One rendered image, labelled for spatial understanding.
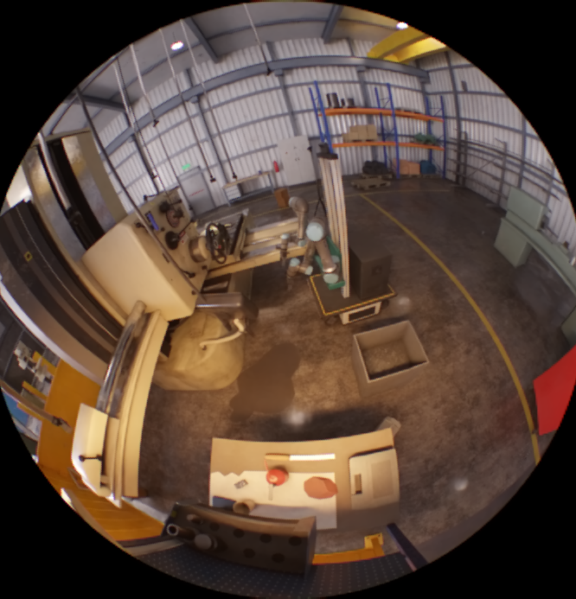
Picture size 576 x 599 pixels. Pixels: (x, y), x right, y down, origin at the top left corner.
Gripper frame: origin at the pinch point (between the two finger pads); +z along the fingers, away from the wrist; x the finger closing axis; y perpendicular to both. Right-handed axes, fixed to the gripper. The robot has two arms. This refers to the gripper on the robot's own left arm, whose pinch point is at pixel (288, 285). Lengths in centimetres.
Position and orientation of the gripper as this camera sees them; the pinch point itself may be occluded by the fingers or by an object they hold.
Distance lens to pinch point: 179.2
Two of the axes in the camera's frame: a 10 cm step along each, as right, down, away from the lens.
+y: -9.8, -0.7, -1.8
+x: 0.6, 8.0, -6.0
